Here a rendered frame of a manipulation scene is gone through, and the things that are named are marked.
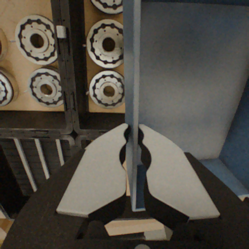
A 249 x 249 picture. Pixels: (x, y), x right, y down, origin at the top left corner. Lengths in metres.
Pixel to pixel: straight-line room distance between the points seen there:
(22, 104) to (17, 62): 0.12
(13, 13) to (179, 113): 0.42
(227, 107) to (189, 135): 0.06
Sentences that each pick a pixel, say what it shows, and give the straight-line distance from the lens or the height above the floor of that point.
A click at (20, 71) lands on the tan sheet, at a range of 0.47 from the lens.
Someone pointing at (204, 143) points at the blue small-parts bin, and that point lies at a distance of 0.24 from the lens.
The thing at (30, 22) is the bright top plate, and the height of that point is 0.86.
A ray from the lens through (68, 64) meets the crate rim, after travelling 0.31.
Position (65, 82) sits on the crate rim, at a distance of 0.32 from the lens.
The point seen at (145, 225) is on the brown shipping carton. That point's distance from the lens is 0.89.
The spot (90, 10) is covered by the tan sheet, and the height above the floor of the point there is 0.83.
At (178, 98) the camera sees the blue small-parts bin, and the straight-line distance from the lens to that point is 0.18.
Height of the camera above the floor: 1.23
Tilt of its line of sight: 61 degrees down
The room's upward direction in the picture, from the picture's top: 172 degrees clockwise
